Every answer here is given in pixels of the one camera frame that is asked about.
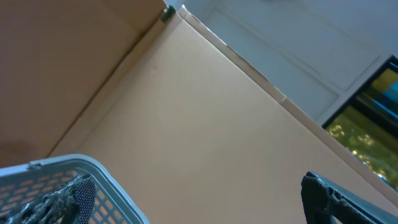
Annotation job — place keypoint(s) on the grey plastic shopping basket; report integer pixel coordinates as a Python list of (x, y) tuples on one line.
[(24, 183)]

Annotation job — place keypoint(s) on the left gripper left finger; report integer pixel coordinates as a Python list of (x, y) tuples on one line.
[(70, 203)]

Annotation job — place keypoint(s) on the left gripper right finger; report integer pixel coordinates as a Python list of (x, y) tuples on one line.
[(325, 202)]

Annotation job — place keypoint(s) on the dark framed window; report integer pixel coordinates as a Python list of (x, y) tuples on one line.
[(366, 123)]

